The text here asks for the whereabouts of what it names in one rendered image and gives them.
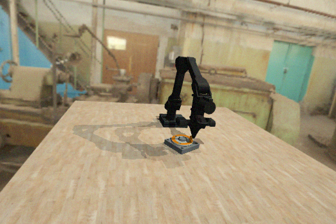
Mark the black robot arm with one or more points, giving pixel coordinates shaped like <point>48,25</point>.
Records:
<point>202,96</point>

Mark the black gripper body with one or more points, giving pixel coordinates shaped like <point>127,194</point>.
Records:
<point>182,121</point>

